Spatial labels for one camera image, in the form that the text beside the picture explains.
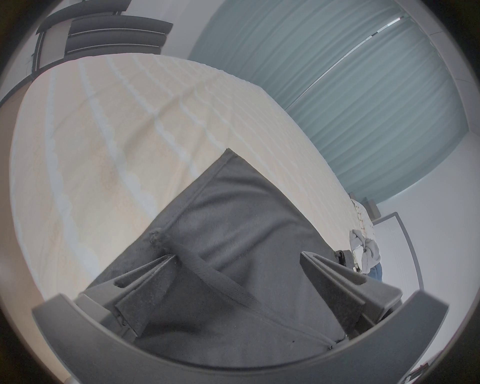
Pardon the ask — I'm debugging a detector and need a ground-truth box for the bed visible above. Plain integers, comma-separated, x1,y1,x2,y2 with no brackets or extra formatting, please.
9,52,423,302

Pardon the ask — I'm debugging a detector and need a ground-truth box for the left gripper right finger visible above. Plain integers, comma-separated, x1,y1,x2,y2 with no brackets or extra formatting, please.
299,250,403,340

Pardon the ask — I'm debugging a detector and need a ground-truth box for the black polo shirt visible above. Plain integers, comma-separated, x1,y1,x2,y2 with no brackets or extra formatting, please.
84,148,358,369

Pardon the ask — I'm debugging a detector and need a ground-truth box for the pile of clothes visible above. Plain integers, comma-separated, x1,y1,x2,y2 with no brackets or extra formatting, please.
349,229,384,280

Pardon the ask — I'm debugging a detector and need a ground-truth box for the grey bedside table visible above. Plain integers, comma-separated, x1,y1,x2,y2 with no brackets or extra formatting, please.
349,193,381,219

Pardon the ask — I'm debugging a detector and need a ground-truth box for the black dressing table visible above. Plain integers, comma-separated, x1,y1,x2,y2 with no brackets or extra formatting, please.
34,0,130,74

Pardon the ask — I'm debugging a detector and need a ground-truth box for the blue-green curtain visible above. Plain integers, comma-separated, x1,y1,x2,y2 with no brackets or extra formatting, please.
285,17,471,205
187,0,409,110

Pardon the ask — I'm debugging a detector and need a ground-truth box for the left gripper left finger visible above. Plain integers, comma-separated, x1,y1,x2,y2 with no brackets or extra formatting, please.
76,254,179,337

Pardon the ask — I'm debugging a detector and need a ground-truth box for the black chest of drawers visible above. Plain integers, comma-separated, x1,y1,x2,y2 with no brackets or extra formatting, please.
64,15,174,59

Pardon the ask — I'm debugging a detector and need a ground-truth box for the white printed pillow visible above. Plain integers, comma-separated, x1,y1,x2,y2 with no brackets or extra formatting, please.
350,199,376,233

